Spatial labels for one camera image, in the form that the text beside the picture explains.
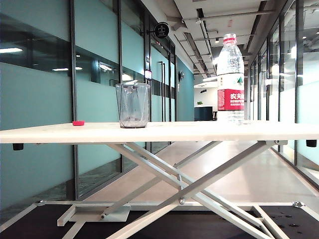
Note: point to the clear water bottle red label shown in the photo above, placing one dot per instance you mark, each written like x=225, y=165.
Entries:
x=230, y=99

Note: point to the grey transparent faceted mug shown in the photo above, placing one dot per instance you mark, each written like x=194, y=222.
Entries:
x=132, y=109

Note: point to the red bottle cap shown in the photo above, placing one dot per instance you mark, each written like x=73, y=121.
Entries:
x=78, y=123

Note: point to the dark low cabinet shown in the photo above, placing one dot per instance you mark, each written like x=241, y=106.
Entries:
x=203, y=113

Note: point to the small door access panel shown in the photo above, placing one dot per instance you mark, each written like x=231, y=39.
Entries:
x=148, y=75

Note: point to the white folding lift table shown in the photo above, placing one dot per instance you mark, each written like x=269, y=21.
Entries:
x=189, y=191

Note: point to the round black hanging sign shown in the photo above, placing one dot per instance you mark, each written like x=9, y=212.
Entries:
x=161, y=30

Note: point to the black rubber table bumper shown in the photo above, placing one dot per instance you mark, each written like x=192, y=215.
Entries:
x=18, y=147
x=311, y=143

